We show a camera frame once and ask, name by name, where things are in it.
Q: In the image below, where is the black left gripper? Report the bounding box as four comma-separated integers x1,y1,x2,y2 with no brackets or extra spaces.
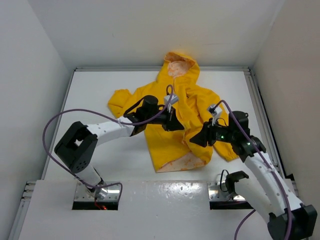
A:
145,104,183,131

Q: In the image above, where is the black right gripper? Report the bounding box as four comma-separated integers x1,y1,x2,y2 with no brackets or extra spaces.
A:
189,117,235,147

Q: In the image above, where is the yellow hooded jacket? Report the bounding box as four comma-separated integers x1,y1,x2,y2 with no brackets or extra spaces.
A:
107,52,238,173

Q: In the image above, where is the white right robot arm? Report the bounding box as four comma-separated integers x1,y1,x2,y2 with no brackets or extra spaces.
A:
190,107,318,240

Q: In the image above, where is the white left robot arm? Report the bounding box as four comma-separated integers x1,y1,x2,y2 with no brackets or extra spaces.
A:
54,93,184,199

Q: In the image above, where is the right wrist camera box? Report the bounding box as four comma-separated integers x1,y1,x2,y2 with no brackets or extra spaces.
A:
207,104,223,126

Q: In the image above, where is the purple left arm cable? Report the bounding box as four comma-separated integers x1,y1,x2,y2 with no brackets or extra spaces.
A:
41,84,175,201

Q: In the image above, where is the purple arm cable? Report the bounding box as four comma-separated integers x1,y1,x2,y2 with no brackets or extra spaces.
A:
41,84,175,201
211,99,293,240

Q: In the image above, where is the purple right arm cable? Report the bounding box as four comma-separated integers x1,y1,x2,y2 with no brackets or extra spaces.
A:
211,99,293,240

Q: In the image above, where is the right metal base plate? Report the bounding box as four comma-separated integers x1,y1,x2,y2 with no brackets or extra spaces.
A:
207,181,246,203

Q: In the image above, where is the metal base plate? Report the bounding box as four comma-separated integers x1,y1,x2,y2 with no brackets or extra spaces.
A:
207,181,246,203
74,183,122,202

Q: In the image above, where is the aluminium frame rail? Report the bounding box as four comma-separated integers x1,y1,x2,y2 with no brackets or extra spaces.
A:
244,67,286,178

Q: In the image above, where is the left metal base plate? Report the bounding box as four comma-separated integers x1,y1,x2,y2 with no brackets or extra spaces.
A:
74,183,122,202

